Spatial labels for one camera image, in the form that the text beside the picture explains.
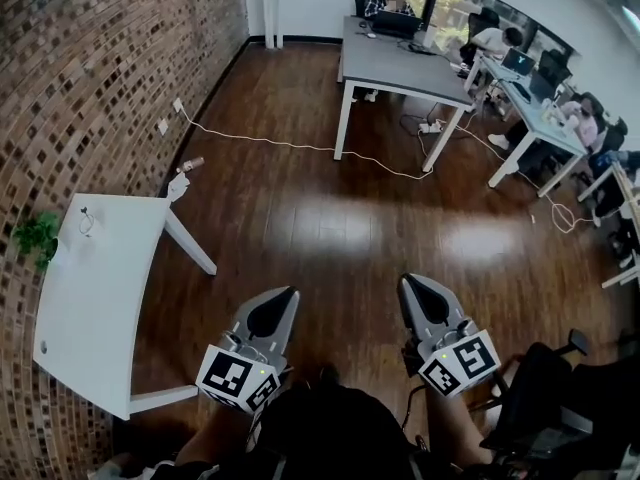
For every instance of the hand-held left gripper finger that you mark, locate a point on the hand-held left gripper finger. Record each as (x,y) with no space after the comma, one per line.
(257,313)
(285,325)

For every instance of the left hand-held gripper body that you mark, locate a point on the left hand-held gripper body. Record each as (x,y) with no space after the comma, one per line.
(230,375)

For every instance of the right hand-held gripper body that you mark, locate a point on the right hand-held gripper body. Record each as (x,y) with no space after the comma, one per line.
(465,363)

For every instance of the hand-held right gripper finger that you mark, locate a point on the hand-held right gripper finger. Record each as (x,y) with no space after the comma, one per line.
(445,308)
(407,313)

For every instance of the clear drinking glass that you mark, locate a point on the clear drinking glass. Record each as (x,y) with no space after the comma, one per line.
(87,225)

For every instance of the person's right forearm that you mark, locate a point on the person's right forearm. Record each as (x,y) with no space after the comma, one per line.
(455,418)

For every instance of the person's left forearm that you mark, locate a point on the person's left forearm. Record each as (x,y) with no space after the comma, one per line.
(220,433)

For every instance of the white table leg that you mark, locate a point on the white table leg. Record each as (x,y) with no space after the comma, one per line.
(162,399)
(192,240)

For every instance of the person's black clothing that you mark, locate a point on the person's black clothing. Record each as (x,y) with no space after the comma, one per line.
(325,428)

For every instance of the crumpled white paper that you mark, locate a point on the crumpled white paper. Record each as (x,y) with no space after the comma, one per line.
(178,186)

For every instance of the plastic bottle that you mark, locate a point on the plastic bottle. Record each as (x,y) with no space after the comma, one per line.
(191,164)

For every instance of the white power strip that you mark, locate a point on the white power strip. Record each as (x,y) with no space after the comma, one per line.
(430,127)

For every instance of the long white table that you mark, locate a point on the long white table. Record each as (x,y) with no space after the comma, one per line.
(535,113)

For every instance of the wooden top table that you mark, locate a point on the wooden top table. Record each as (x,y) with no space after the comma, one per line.
(627,193)

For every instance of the green potted plant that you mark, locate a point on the green potted plant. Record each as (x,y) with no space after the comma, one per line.
(37,238)

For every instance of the gray table with white legs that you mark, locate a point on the gray table with white legs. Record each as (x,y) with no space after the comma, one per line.
(395,68)

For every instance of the open laptop with lit screen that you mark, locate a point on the open laptop with lit screen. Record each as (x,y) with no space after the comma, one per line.
(517,62)

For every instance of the black monitor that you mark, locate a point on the black monitor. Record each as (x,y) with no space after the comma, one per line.
(550,70)

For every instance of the black laptop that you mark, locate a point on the black laptop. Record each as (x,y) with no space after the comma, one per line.
(397,23)

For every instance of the white wall outlet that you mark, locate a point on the white wall outlet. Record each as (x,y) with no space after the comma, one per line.
(177,104)
(163,126)

